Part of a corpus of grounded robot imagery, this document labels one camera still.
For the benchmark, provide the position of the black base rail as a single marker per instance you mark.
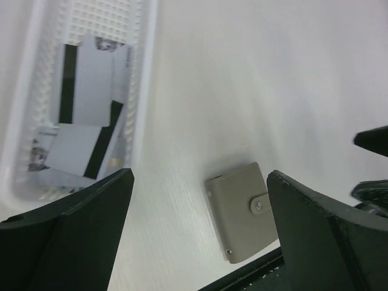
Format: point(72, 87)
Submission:
point(265, 273)

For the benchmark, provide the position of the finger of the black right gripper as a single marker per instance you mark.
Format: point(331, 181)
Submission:
point(372, 196)
point(373, 140)

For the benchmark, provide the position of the credit card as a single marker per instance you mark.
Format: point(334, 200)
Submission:
point(76, 155)
point(87, 78)

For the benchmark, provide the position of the grey card holder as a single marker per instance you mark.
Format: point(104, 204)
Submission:
point(242, 213)

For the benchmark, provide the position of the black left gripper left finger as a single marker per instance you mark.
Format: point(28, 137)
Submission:
point(68, 244)

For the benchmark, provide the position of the white plastic basket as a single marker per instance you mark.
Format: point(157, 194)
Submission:
point(50, 24)

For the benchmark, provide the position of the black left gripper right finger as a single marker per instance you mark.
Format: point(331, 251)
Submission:
point(327, 244)

